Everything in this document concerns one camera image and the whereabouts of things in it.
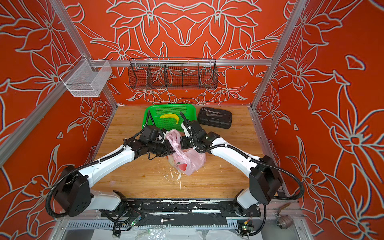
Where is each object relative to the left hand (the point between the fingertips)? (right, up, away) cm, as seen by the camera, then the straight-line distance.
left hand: (177, 149), depth 78 cm
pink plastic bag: (+4, -4, -6) cm, 9 cm away
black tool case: (+24, +17, +26) cm, 39 cm away
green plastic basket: (-21, +22, +31) cm, 43 cm away
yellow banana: (-9, +19, +33) cm, 39 cm away
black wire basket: (-5, +48, +21) cm, 52 cm away
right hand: (0, +4, +2) cm, 5 cm away
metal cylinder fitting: (+50, -31, -12) cm, 60 cm away
